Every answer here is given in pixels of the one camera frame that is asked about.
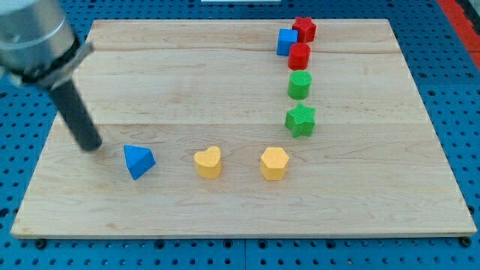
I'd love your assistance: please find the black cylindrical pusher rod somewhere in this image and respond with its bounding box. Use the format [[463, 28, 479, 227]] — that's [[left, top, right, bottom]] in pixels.
[[49, 80, 102, 152]]

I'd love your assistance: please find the blue triangle block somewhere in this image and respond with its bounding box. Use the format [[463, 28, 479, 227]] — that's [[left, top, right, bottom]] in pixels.
[[124, 145, 156, 180]]

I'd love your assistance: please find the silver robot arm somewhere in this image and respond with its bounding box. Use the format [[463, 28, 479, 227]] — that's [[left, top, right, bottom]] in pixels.
[[1, 0, 102, 152]]

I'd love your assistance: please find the blue cube block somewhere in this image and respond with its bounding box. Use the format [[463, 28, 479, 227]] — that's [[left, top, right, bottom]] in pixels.
[[277, 28, 298, 56]]

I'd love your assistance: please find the wooden board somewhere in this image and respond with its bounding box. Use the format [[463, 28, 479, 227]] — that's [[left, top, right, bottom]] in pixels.
[[11, 19, 477, 239]]

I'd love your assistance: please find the yellow heart block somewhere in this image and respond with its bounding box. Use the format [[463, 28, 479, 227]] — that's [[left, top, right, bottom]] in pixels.
[[193, 145, 222, 179]]

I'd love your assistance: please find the yellow hexagon block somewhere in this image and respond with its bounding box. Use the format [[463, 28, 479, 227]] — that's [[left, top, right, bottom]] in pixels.
[[259, 147, 290, 181]]

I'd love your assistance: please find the green cylinder block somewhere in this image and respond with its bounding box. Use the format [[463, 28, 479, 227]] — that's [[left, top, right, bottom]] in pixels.
[[287, 70, 313, 100]]

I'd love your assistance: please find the green star block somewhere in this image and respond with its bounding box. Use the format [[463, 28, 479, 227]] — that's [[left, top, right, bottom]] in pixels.
[[284, 103, 316, 138]]

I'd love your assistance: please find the red cylinder block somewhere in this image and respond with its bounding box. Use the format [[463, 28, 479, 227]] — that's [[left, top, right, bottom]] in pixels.
[[287, 43, 311, 71]]

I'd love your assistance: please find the red star block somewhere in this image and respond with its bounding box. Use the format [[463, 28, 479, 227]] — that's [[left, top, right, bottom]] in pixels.
[[292, 16, 317, 43]]

